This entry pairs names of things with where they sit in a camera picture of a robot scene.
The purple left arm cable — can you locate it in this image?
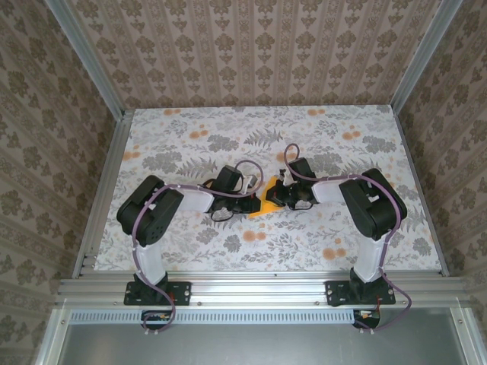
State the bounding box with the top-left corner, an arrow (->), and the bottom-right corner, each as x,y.
131,159 -> 265,338

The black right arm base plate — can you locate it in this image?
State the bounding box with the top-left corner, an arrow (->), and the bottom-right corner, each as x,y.
325,280 -> 396,307

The small black connector board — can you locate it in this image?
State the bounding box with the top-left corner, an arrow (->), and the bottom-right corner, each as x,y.
352,307 -> 382,330
141,309 -> 172,330

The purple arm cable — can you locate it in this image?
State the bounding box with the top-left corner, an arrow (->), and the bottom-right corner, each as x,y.
284,143 -> 414,335
131,159 -> 265,338

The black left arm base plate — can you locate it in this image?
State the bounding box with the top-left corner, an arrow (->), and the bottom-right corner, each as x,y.
123,280 -> 193,307

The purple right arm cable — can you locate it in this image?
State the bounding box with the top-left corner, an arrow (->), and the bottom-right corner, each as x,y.
284,143 -> 414,335

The floral patterned table cover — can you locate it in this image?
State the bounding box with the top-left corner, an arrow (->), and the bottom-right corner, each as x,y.
93,106 -> 444,273

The orange cloth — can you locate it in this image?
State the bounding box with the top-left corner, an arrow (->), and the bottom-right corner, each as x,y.
249,175 -> 285,220

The grey sheet metal panel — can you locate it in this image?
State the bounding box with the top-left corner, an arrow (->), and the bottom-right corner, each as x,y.
56,322 -> 469,365

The aluminium side rail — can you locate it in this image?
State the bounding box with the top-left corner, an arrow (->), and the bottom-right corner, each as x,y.
72,109 -> 134,278
393,106 -> 452,277

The aluminium corner post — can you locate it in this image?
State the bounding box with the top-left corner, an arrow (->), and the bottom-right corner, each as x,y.
390,0 -> 463,111
44,0 -> 129,119

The slotted grey cable duct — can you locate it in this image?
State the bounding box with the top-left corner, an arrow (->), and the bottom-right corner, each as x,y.
70,308 -> 467,325

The aluminium cross rail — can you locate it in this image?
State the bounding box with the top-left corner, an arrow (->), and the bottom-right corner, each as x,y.
56,276 -> 471,307

